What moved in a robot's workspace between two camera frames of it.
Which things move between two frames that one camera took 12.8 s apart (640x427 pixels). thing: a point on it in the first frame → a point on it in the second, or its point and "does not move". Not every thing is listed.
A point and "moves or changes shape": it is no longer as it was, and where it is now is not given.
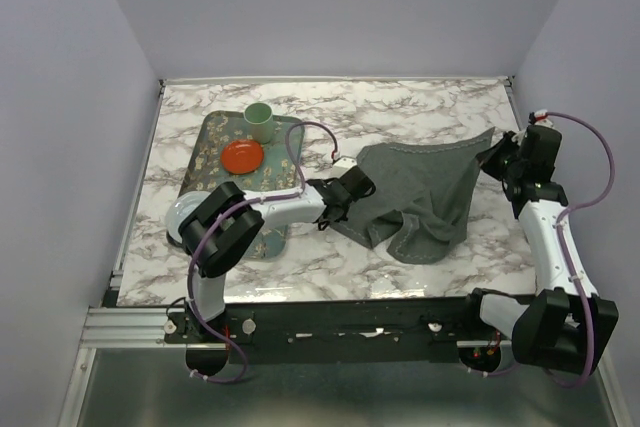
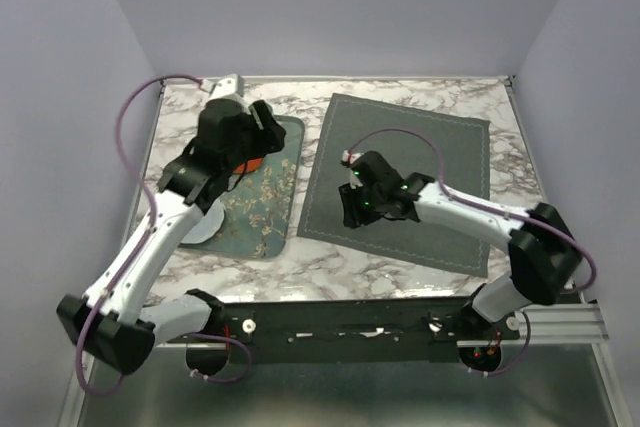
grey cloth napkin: (422, 197) moves or changes shape
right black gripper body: (503, 161) → (363, 206)
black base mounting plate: (416, 329) does not move
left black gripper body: (327, 182) → (259, 142)
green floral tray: (281, 170) does not move
